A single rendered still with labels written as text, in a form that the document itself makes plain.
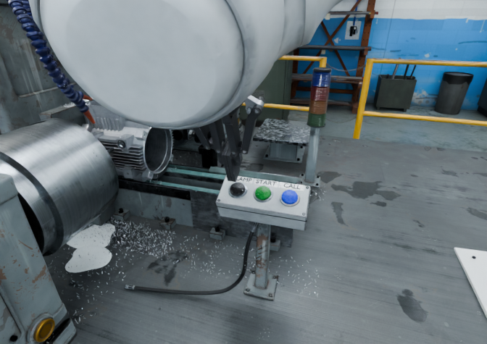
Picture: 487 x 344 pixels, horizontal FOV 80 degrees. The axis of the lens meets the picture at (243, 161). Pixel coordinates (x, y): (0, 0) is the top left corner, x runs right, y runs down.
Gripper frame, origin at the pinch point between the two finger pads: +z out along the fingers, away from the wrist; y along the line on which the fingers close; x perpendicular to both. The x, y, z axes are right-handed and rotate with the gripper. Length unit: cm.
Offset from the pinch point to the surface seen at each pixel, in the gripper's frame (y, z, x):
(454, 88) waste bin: -201, 251, -406
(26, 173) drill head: 33.4, -2.7, 10.4
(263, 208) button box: -5.8, 8.0, 3.1
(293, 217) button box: -11.3, 8.7, 3.5
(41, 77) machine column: 65, 3, -25
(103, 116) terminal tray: 45, 11, -20
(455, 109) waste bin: -212, 282, -394
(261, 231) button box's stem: -5.0, 17.0, 3.1
